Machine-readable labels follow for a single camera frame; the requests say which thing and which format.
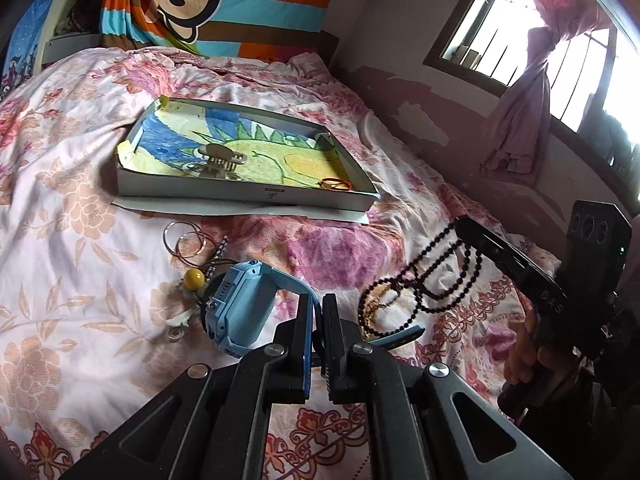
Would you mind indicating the silver bangle rings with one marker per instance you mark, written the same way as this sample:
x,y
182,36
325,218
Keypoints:
x,y
185,242

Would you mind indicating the yellow bead keychain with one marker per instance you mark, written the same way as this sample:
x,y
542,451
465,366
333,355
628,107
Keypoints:
x,y
192,290

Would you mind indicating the floral pink bed quilt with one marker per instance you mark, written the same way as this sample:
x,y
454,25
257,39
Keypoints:
x,y
87,288

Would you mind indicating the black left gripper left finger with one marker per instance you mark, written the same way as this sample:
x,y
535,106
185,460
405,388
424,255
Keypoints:
x,y
280,372

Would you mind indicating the right hand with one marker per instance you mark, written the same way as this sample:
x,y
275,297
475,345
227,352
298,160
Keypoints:
x,y
526,354

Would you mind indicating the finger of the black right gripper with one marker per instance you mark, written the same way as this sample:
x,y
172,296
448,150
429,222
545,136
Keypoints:
x,y
535,284

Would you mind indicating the orange rubber band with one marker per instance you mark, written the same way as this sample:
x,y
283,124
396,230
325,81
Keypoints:
x,y
335,184

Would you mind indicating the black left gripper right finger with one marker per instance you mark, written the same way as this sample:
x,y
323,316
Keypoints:
x,y
348,360

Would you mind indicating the window with dark frame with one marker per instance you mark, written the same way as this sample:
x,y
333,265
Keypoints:
x,y
560,68

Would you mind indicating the pink curtain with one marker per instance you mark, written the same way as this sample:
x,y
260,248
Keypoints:
x,y
516,132

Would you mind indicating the striped monkey blanket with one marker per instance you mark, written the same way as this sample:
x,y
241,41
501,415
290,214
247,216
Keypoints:
x,y
269,30

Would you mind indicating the beige hair claw clip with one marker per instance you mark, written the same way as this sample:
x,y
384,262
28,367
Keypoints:
x,y
216,162

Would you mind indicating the grey box with dinosaur drawing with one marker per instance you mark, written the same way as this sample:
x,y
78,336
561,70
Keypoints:
x,y
182,149

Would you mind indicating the blue kids smart watch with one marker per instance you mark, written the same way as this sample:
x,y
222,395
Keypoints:
x,y
236,305

